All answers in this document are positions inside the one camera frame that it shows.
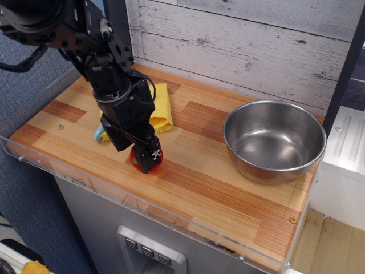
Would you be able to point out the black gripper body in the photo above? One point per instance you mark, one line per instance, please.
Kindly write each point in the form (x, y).
(130, 108)

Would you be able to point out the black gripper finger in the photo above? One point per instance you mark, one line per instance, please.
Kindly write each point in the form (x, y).
(152, 144)
(118, 139)

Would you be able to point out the red toy strawberry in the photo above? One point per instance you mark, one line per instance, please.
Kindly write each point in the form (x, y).
(145, 162)

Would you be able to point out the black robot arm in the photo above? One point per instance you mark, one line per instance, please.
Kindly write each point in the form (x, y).
(84, 36)

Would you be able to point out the stainless steel pot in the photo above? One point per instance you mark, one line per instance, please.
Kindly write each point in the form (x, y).
(273, 142)

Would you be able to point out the light blue dish brush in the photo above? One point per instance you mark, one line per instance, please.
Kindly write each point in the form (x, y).
(98, 133)

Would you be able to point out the yellow folded cloth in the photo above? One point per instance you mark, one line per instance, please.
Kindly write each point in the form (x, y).
(161, 118)

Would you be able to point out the grey toy fridge cabinet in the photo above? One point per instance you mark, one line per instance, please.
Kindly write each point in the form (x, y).
(97, 219)

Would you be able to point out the silver dispenser button panel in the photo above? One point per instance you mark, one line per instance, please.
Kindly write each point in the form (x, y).
(143, 254)

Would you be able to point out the yellow black object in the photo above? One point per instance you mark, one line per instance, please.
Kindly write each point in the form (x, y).
(35, 267)

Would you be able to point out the white plastic box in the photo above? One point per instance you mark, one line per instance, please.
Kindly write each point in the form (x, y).
(338, 191)

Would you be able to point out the clear acrylic guard rail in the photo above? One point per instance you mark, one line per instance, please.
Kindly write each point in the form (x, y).
(196, 187)

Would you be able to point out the black right vertical post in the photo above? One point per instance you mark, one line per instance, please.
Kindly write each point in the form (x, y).
(345, 76)

